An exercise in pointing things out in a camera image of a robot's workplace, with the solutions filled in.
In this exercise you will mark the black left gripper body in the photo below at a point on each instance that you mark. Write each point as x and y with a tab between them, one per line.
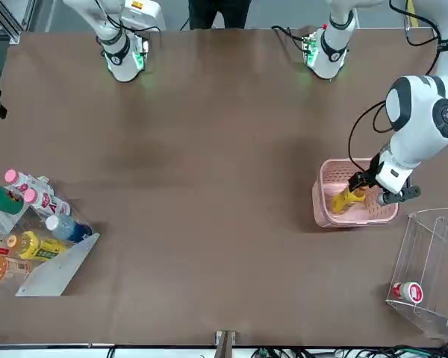
373	169

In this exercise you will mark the yellow tea bottle orange cap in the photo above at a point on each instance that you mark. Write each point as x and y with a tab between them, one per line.
343	201
33	246

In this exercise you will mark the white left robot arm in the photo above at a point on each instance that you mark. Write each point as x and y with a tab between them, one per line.
414	123

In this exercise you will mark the pink perforated plastic basket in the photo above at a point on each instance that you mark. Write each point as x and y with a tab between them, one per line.
358	222

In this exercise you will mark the clear acrylic drinks tray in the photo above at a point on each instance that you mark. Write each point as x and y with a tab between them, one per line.
56	272

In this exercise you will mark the clear acrylic display shelf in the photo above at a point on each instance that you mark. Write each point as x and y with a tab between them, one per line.
429	257

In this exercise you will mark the small red white bottle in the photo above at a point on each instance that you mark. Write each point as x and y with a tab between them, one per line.
410	292

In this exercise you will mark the person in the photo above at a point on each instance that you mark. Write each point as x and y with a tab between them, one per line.
220	13

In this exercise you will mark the white control box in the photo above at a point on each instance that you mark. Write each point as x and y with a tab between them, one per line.
145	11

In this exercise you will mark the blue water bottle white cap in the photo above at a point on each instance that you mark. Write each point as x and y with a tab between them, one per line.
65	227

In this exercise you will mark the white bottle pink cap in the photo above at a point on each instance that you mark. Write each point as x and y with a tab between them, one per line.
41	199
16	179

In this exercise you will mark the green plastic bottle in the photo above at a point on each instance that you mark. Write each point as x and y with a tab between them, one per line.
0	199

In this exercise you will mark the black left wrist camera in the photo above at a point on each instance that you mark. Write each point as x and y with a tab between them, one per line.
399	195

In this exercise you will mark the aluminium frame post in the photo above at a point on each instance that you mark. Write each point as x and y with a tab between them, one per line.
16	20

